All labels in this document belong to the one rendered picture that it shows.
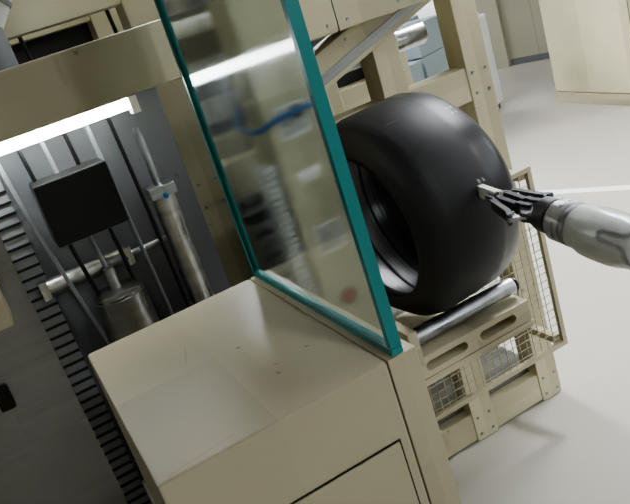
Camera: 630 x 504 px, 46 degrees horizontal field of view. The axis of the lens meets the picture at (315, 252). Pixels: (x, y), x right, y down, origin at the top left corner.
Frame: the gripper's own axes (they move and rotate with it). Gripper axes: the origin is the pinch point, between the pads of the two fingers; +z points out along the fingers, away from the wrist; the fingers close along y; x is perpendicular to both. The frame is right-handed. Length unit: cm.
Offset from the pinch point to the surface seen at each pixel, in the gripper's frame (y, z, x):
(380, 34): -19, 66, -26
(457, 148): -0.1, 9.7, -9.1
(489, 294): -3.3, 10.6, 33.1
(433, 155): 6.5, 10.1, -9.8
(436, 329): 14.6, 9.9, 34.2
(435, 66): -256, 384, 94
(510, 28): -553, 637, 167
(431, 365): 18.9, 8.4, 42.2
